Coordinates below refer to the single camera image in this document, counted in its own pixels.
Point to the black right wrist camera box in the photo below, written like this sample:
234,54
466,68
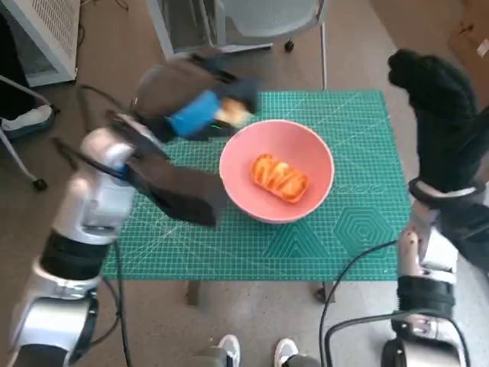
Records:
470,229

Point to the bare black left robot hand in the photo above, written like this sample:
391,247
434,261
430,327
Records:
198,114

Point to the grey table leg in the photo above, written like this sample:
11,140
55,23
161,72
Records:
326,292

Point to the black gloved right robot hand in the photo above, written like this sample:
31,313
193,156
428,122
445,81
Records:
447,145

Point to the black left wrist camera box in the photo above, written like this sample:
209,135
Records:
183,191

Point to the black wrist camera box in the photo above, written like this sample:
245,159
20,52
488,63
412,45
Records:
470,229
183,191

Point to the green cutting mat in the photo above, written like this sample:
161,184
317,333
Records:
267,248

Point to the brown cardboard box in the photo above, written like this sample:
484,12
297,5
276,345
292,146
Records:
470,34

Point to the grey mesh chair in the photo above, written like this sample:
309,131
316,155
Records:
275,15

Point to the orange braided toy bread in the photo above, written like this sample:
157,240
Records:
279,177

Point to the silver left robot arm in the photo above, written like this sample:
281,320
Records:
95,191

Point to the pale round toy bun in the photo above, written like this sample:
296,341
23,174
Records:
234,111

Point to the white shoe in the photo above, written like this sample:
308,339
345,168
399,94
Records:
230,348
286,349

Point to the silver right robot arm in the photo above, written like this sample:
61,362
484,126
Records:
424,302

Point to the pink bowl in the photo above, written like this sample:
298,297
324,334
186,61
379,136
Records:
237,172

